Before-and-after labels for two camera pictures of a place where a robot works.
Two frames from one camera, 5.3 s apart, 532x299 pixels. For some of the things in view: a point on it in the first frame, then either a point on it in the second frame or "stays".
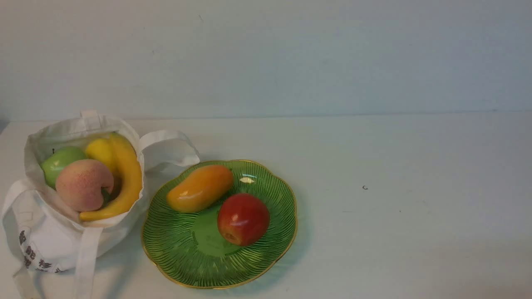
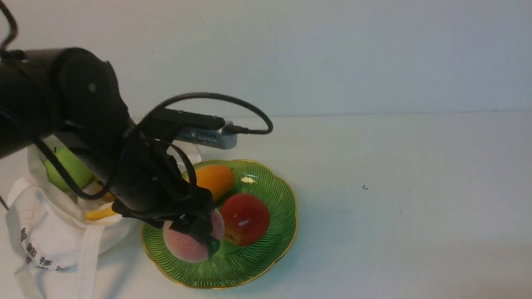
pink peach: (79, 184) -> (188, 249)
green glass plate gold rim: (188, 249) stays
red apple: (243, 219) stays
